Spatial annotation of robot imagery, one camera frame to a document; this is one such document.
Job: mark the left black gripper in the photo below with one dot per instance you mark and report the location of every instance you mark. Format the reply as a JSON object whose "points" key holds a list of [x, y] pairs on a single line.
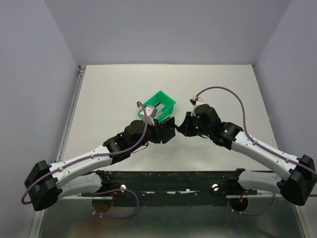
{"points": [[159, 132]]}

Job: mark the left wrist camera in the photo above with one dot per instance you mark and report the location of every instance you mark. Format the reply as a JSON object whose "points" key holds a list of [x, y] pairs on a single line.
{"points": [[150, 111]]}

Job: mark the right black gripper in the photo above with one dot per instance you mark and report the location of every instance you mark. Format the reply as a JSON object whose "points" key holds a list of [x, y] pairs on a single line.
{"points": [[185, 127]]}

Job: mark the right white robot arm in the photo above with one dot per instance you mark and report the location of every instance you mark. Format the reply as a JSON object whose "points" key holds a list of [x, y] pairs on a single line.
{"points": [[290, 176]]}

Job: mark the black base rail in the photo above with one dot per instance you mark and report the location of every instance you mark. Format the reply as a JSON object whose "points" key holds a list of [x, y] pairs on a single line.
{"points": [[166, 189]]}

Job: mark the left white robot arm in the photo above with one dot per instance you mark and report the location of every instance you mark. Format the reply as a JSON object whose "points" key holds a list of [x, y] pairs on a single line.
{"points": [[44, 184]]}

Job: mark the green plastic bin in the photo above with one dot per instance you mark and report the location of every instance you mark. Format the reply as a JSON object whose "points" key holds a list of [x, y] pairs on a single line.
{"points": [[161, 97]]}

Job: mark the aluminium frame rail left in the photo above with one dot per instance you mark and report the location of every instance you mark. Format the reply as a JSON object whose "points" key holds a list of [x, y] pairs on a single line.
{"points": [[64, 139]]}

